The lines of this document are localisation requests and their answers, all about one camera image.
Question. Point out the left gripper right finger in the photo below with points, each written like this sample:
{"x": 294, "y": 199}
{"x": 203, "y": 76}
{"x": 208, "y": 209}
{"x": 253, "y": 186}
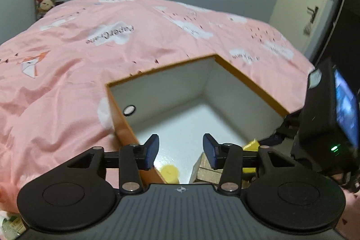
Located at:
{"x": 228, "y": 158}

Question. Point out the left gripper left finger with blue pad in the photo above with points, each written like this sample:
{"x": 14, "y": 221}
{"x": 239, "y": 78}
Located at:
{"x": 132, "y": 159}

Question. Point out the orange cardboard box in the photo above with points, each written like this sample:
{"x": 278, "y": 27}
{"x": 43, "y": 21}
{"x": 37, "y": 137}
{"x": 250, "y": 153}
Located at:
{"x": 183, "y": 101}

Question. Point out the yellow box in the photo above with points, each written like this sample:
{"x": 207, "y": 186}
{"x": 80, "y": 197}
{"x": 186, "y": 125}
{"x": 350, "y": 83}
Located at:
{"x": 250, "y": 157}

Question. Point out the beige block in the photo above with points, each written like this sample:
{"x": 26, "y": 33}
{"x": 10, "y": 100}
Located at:
{"x": 203, "y": 172}

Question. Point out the yellow round object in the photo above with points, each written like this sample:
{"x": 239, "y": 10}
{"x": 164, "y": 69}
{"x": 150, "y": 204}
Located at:
{"x": 170, "y": 174}

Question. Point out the pink bed quilt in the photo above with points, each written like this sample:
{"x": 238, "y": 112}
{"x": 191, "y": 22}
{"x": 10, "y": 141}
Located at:
{"x": 53, "y": 75}

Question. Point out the green printed packet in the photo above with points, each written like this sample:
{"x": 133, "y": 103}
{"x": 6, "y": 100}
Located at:
{"x": 11, "y": 226}

